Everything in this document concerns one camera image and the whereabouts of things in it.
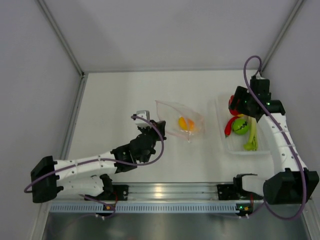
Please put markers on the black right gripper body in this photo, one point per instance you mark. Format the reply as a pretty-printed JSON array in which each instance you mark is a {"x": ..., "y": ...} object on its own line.
[{"x": 243, "y": 106}]

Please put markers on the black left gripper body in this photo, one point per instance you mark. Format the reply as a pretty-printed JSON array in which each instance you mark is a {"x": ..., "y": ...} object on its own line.
[{"x": 156, "y": 137}]

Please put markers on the clear polka dot zip bag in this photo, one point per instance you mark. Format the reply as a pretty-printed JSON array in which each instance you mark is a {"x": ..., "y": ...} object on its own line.
[{"x": 170, "y": 112}]

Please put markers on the green toy pepper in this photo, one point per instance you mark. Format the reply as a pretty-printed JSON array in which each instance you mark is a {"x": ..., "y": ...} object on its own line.
[{"x": 240, "y": 126}]

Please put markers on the red toy chili pepper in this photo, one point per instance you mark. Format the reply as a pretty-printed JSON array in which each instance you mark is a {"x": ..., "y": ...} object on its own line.
[{"x": 228, "y": 127}]

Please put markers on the pale green toy celery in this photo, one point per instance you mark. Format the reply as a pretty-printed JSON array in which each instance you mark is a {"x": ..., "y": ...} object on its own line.
[{"x": 252, "y": 143}]

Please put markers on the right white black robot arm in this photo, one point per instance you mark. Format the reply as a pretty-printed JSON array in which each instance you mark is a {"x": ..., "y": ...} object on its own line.
[{"x": 292, "y": 181}]

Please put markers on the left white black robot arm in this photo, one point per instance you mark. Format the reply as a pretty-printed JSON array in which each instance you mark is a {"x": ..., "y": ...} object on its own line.
[{"x": 89, "y": 177}]

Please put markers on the yellow toy pepper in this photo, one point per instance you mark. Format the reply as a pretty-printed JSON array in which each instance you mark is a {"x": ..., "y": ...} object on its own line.
[{"x": 182, "y": 123}]

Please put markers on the orange toy pepper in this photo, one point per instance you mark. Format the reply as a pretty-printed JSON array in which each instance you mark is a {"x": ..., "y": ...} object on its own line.
[{"x": 190, "y": 125}]

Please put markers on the white plastic basket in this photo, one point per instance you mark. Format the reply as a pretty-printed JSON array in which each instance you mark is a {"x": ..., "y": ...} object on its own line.
[{"x": 234, "y": 143}]

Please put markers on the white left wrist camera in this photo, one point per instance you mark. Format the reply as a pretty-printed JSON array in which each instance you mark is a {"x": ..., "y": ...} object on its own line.
[{"x": 142, "y": 118}]

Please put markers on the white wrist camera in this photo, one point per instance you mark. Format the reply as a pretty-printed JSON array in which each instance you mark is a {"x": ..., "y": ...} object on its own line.
[
  {"x": 142, "y": 118},
  {"x": 259, "y": 76}
]

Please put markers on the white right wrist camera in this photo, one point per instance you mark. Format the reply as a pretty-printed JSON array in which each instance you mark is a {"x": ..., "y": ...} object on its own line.
[{"x": 259, "y": 76}]

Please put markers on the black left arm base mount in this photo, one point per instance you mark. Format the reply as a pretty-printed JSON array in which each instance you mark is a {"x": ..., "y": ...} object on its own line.
[{"x": 118, "y": 192}]

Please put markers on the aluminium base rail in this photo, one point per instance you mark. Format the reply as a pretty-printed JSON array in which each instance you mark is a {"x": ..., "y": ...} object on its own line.
[{"x": 186, "y": 191}]

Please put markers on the aluminium frame post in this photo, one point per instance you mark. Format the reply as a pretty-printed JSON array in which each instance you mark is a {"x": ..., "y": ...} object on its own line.
[{"x": 44, "y": 8}]

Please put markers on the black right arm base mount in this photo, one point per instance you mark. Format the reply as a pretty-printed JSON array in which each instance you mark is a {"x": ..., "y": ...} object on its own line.
[{"x": 235, "y": 191}]

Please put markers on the slotted white cable duct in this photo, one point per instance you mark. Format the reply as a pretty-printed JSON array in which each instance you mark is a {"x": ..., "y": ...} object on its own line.
[{"x": 90, "y": 207}]

